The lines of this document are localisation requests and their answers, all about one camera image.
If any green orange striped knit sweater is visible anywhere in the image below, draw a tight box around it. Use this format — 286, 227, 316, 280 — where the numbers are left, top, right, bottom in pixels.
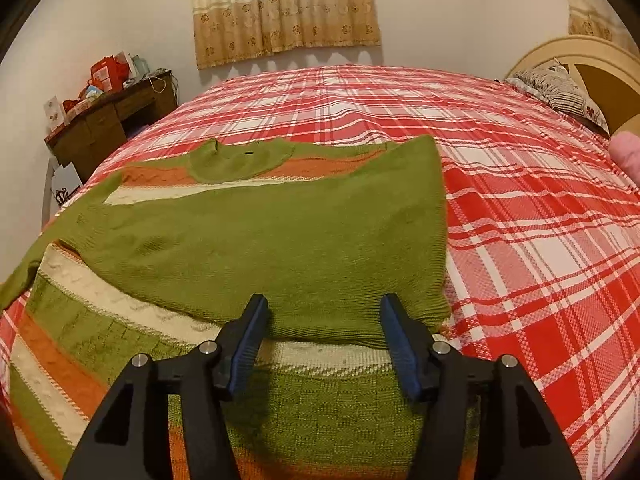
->
1, 136, 454, 479

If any red plaid bed sheet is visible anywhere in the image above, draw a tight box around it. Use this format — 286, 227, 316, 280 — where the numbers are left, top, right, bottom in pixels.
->
1, 66, 639, 479

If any white printed cardboard box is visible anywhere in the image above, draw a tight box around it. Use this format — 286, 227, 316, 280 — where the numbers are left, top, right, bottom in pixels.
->
51, 162, 82, 207

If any dark brown wooden desk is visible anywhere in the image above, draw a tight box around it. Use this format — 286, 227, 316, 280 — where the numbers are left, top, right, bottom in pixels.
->
44, 70, 177, 182

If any pink folded blanket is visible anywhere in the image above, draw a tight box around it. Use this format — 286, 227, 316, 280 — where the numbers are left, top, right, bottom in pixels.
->
608, 131, 640, 186

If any white card box on desk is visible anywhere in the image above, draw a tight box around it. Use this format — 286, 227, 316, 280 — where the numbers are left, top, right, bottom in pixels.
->
43, 96, 67, 132

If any grey patterned pillow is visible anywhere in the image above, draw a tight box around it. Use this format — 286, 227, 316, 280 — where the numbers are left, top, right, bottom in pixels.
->
504, 58, 610, 139

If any red gift box on desk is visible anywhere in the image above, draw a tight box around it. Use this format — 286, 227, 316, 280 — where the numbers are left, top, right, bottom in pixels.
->
90, 56, 130, 93

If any cream wooden bed headboard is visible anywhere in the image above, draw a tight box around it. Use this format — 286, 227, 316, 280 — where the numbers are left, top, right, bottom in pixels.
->
506, 35, 640, 136

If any beige curtain beside headboard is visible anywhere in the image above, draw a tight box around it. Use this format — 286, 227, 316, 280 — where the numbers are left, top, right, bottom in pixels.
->
567, 0, 639, 56

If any beige floral window curtain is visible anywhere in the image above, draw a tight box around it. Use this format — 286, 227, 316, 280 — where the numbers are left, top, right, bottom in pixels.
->
192, 0, 381, 70

